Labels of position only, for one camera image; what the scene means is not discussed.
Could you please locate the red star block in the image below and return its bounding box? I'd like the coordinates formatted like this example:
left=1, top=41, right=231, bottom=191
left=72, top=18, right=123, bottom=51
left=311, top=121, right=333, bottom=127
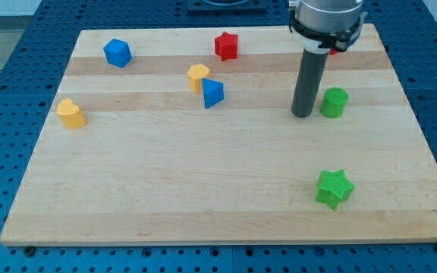
left=214, top=32, right=238, bottom=61

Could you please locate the yellow heart block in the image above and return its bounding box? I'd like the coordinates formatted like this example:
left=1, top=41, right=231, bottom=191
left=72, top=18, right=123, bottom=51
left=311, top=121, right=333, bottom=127
left=56, top=99, right=86, bottom=129

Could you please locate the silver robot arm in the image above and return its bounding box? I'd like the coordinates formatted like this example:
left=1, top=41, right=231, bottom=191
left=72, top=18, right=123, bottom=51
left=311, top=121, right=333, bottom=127
left=289, top=0, right=366, bottom=118

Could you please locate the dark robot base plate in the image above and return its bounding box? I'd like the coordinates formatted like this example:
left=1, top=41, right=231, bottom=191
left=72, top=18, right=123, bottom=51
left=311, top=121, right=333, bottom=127
left=186, top=0, right=269, bottom=14

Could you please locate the wooden board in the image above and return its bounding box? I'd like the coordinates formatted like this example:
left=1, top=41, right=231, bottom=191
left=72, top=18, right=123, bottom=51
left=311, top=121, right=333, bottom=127
left=0, top=24, right=437, bottom=246

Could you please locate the green cylinder block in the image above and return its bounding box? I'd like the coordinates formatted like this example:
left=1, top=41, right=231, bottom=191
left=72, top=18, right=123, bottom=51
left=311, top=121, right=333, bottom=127
left=320, top=87, right=349, bottom=118

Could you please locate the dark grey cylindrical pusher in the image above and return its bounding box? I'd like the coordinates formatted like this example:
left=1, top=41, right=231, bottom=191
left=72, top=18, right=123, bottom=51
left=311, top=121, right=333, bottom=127
left=291, top=50, right=329, bottom=118

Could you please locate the blue cube block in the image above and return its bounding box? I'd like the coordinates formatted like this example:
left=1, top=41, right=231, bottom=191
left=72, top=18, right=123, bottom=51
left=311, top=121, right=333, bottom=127
left=103, top=39, right=132, bottom=67

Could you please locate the blue triangle block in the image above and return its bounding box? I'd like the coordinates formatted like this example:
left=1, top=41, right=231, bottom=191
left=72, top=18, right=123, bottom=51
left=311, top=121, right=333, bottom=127
left=202, top=78, right=225, bottom=108

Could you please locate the green star block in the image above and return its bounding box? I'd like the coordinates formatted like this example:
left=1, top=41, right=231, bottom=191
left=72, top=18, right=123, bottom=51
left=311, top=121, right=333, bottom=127
left=315, top=170, right=355, bottom=211

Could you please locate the yellow hexagon block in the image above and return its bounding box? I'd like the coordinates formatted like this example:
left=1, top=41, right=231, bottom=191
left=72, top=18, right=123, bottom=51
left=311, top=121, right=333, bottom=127
left=187, top=64, right=211, bottom=93

